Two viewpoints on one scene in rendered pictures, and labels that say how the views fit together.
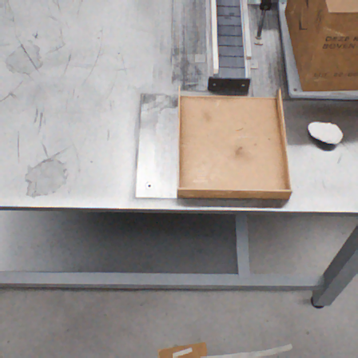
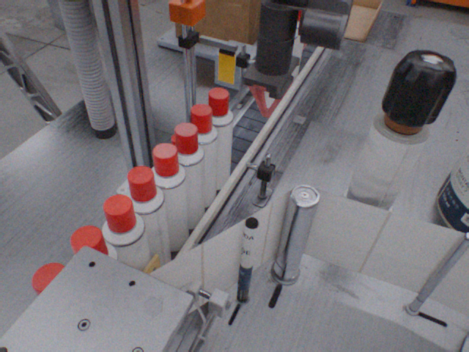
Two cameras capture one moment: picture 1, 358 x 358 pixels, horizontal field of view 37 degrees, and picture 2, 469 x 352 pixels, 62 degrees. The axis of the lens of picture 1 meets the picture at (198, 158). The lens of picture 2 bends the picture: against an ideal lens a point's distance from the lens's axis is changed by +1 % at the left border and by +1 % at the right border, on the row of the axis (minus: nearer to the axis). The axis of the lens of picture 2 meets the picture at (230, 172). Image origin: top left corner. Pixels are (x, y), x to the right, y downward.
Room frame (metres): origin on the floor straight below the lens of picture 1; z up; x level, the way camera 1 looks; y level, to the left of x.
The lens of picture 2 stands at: (2.20, 0.29, 1.43)
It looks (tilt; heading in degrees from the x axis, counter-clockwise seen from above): 45 degrees down; 208
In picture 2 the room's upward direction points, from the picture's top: 3 degrees clockwise
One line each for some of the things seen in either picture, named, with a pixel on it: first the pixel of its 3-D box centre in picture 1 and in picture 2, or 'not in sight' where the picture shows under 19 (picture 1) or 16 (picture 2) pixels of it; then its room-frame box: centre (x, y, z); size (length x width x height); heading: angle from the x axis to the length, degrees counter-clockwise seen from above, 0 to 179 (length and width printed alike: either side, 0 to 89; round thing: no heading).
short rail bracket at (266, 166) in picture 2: not in sight; (265, 176); (1.69, 0.10, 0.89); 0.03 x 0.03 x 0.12; 5
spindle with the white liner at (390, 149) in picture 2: not in sight; (393, 142); (1.63, 0.29, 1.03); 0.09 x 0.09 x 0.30
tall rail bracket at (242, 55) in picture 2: not in sight; (250, 77); (1.42, -0.08, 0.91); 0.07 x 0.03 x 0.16; 95
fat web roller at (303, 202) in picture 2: not in sight; (294, 238); (1.86, 0.22, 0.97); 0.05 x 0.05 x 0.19
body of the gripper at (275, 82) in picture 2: not in sight; (273, 56); (1.66, 0.07, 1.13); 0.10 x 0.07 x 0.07; 6
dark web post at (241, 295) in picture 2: not in sight; (246, 264); (1.93, 0.18, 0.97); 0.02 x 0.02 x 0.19
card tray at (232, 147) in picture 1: (231, 140); (338, 12); (0.74, -0.07, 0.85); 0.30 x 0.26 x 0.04; 5
